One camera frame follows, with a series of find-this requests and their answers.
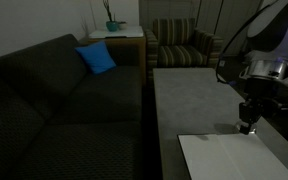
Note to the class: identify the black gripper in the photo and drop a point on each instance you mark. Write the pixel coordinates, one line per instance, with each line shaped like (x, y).
(274, 90)

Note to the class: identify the black book with yellow spine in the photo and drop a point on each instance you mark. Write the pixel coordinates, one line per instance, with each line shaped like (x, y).
(230, 158)

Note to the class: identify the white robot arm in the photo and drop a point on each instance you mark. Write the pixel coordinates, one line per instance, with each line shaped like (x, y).
(277, 36)

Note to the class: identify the striped armchair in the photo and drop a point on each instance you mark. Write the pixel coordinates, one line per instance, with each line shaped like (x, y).
(180, 46)

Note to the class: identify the wooden side table white top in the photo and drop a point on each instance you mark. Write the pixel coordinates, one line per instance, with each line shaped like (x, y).
(122, 38)

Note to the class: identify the small grey plant pot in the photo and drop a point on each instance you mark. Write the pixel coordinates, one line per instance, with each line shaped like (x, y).
(122, 25)

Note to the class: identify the blue cushion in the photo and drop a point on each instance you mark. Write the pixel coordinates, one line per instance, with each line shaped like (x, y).
(96, 57)

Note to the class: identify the teal pot with branches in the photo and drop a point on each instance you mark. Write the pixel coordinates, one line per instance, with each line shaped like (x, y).
(111, 23)

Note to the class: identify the dark patterned sofa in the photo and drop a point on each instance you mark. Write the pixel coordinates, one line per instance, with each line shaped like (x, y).
(60, 113)

